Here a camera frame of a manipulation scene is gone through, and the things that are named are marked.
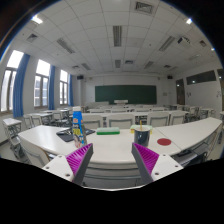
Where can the blue curtain right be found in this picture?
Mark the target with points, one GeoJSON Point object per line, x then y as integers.
{"type": "Point", "coordinates": [70, 91]}

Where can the black laptop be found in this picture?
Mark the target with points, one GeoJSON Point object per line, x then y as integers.
{"type": "Point", "coordinates": [67, 135]}

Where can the green book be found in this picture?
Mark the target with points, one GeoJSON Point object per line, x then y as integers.
{"type": "Point", "coordinates": [108, 131]}

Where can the white chair behind desk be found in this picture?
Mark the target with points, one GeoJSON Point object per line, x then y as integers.
{"type": "Point", "coordinates": [122, 121]}

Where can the yellow green box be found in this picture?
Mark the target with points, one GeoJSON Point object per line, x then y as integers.
{"type": "Point", "coordinates": [133, 128]}

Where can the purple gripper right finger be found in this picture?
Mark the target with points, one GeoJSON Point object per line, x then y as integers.
{"type": "Point", "coordinates": [146, 160]}

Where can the green chalkboard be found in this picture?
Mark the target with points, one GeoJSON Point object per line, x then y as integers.
{"type": "Point", "coordinates": [134, 94]}

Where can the red round coaster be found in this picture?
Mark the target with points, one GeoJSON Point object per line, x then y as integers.
{"type": "Point", "coordinates": [164, 141]}

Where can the blue curtain middle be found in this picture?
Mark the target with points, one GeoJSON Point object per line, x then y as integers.
{"type": "Point", "coordinates": [51, 88]}

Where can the curved white desk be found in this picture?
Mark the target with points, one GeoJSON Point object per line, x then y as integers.
{"type": "Point", "coordinates": [116, 149]}

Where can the dark cup with stick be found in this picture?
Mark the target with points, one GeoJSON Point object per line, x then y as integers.
{"type": "Point", "coordinates": [142, 137]}

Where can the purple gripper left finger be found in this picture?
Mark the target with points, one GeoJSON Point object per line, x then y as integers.
{"type": "Point", "coordinates": [78, 162]}

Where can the blue curtain far left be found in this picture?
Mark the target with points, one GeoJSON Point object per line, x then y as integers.
{"type": "Point", "coordinates": [18, 86]}

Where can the white chair left front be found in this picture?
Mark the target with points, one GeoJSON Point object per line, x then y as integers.
{"type": "Point", "coordinates": [36, 155]}

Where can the blue curtain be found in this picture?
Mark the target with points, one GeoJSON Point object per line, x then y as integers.
{"type": "Point", "coordinates": [51, 88]}
{"type": "Point", "coordinates": [18, 86]}
{"type": "Point", "coordinates": [70, 91]}

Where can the brown door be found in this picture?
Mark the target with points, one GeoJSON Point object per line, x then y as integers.
{"type": "Point", "coordinates": [180, 91]}

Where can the ceiling projector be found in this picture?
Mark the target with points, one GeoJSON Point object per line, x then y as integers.
{"type": "Point", "coordinates": [183, 40]}

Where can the blue drink bottle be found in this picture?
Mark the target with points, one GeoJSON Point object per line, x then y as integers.
{"type": "Point", "coordinates": [78, 128]}

